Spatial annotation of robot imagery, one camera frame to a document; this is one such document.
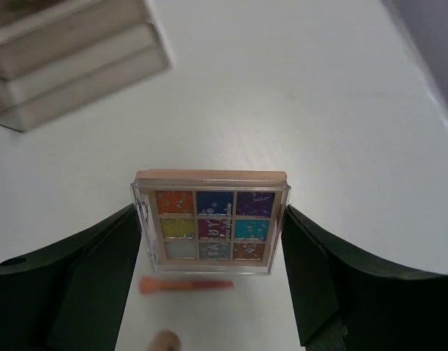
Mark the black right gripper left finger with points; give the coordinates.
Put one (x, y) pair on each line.
(71, 295)

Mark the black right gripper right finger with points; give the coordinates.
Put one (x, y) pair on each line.
(345, 298)

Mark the pastel square eyeshadow palette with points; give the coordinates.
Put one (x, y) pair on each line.
(211, 221)

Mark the orange makeup brush upper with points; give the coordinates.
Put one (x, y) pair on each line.
(149, 285)

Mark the small foundation bottle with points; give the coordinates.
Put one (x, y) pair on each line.
(165, 341)

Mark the right clear organizer bin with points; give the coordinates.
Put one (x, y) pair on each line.
(84, 90)

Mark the clear organizer bin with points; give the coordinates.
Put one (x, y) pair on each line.
(84, 90)
(137, 45)
(30, 40)

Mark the middle clear organizer bin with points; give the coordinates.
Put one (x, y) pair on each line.
(137, 45)

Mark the left clear organizer bin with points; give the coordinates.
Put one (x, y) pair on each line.
(30, 40)

